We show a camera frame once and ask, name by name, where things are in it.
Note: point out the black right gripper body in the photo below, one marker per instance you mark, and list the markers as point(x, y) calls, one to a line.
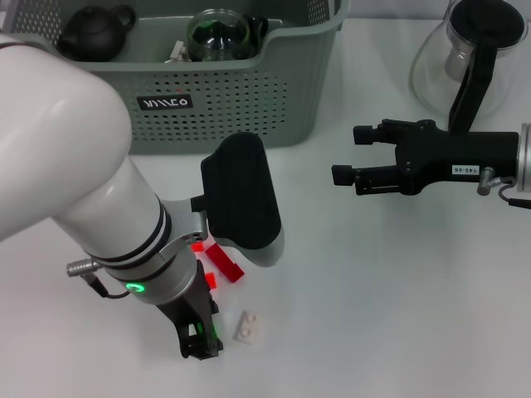
point(456, 155)

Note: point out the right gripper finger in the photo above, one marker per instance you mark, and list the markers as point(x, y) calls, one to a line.
point(342, 175)
point(365, 134)

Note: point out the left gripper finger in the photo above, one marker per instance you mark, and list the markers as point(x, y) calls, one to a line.
point(215, 346)
point(195, 350)

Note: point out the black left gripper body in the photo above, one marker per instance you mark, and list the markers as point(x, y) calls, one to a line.
point(195, 307)

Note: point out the small red square brick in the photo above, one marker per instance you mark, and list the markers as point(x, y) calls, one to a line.
point(211, 281)

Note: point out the white toy brick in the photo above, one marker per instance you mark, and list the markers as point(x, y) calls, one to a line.
point(177, 50)
point(250, 327)

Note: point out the dark red long brick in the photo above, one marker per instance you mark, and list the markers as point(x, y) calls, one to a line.
point(226, 265)

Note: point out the glass teacup black sleeve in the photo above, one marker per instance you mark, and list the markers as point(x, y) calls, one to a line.
point(217, 39)

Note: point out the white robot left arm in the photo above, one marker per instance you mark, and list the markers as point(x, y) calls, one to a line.
point(62, 145)

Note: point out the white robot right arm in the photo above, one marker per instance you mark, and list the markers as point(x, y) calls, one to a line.
point(524, 157)

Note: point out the grey perforated storage bin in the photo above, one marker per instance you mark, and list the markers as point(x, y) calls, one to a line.
point(249, 103)

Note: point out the right gripper silver connector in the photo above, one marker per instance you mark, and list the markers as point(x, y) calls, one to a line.
point(484, 182)

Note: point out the bright red rectangular brick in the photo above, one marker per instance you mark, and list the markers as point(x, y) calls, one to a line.
point(198, 248)

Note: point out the dark clay teapot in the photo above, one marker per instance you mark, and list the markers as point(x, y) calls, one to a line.
point(95, 35)

